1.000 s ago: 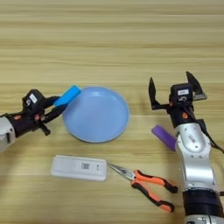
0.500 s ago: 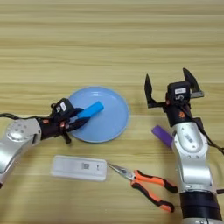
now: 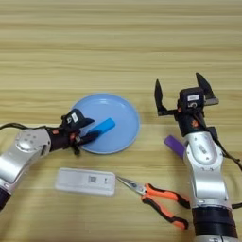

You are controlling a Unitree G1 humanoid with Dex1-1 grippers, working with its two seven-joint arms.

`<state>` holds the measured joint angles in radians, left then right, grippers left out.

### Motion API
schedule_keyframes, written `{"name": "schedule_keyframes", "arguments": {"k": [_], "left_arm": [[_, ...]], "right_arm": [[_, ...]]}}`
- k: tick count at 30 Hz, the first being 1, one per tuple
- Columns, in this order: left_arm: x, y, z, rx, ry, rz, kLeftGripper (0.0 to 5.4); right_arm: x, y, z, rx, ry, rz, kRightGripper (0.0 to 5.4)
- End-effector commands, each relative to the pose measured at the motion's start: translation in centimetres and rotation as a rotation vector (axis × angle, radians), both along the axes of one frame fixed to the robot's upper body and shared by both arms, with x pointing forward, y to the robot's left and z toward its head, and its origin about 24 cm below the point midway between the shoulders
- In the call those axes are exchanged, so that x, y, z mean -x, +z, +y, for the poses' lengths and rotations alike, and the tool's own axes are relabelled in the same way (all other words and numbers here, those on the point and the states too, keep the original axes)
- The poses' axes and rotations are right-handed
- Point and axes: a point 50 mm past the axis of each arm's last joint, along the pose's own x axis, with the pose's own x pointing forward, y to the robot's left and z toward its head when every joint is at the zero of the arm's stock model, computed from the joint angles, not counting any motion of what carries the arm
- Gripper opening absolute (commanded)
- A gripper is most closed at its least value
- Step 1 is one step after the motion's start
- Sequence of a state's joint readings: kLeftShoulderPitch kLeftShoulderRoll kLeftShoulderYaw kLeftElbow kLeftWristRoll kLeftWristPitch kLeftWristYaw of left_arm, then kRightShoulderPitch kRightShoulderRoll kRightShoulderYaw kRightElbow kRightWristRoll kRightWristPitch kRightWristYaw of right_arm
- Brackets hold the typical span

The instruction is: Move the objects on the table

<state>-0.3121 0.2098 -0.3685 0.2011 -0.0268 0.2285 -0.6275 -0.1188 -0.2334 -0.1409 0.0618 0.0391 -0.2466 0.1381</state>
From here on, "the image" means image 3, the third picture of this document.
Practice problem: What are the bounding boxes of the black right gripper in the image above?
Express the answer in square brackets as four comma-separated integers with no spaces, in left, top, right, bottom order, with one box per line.
[153,72,220,137]

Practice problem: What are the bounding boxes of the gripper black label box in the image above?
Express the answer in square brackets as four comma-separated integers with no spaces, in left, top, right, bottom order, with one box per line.
[179,87,206,110]
[60,108,86,133]

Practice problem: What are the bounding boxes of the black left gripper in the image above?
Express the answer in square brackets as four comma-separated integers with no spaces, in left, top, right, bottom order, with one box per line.
[48,118,102,155]

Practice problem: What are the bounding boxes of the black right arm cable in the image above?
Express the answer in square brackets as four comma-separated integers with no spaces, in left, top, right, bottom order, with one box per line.
[204,126,242,211]

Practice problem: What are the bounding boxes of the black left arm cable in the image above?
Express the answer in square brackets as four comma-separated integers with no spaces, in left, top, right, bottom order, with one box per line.
[0,122,48,131]

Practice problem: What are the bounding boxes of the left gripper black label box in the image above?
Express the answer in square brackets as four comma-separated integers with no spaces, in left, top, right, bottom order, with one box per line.
[60,108,86,133]

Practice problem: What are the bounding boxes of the white rectangular remote device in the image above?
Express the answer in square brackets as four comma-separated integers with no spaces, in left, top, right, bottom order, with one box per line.
[54,167,117,197]

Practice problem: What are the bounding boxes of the light blue round plate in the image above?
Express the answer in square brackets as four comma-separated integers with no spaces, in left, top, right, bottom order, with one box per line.
[70,93,141,155]

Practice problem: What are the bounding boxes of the blue rectangular block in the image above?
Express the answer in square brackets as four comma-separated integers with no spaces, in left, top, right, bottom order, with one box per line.
[86,117,116,136]

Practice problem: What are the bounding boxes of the purple rectangular block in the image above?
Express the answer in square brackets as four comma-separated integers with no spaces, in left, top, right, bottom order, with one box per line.
[164,134,187,160]

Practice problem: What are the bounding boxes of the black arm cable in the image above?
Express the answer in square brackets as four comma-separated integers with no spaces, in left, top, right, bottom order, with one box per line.
[0,122,48,131]
[204,126,242,211]

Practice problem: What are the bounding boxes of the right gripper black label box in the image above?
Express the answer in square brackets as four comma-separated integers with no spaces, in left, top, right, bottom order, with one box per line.
[179,87,206,110]

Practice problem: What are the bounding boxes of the orange black needle-nose pliers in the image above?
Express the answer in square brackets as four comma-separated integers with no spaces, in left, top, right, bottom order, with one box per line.
[115,175,192,231]

